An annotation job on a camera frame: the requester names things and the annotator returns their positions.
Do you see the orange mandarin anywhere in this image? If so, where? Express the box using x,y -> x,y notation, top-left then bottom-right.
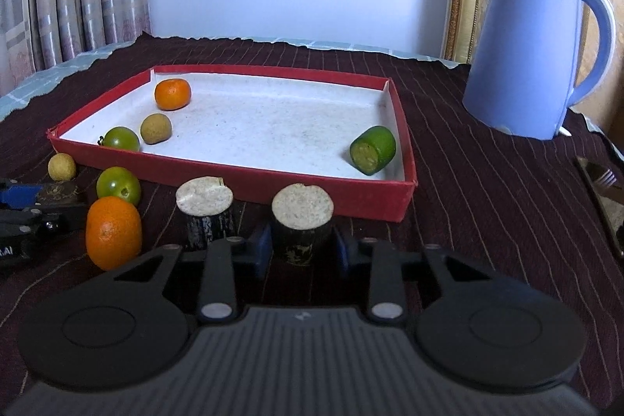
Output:
86,196 -> 143,271
154,78 -> 192,112

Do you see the blue electric kettle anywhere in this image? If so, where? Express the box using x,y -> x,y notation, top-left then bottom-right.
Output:
461,0 -> 616,140

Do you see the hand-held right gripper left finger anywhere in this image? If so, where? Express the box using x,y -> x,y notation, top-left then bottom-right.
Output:
112,223 -> 274,323

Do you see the green tomato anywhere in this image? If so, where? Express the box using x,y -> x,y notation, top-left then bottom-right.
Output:
96,167 -> 142,205
99,126 -> 142,152

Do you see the yellow longan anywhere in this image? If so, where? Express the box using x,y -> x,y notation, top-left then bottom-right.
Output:
47,154 -> 78,182
140,114 -> 173,145

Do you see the dark eggplant piece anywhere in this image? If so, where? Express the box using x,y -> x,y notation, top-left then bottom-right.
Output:
175,175 -> 237,251

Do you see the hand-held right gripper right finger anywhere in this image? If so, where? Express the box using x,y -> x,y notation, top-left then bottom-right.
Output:
334,226 -> 495,323

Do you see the dark striped cloth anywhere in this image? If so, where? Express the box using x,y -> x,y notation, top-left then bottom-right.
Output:
0,32 -> 624,416

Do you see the green cucumber piece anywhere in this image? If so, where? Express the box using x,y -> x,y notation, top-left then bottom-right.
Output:
349,126 -> 397,175

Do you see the red cardboard tray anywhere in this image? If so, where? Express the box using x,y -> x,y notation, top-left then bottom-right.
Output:
46,64 -> 418,223

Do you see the dark eggplant piece gripped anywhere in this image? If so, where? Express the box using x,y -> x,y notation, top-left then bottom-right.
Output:
271,183 -> 335,268

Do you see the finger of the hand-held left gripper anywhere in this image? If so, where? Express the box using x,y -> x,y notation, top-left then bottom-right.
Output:
0,200 -> 89,246
0,184 -> 44,209

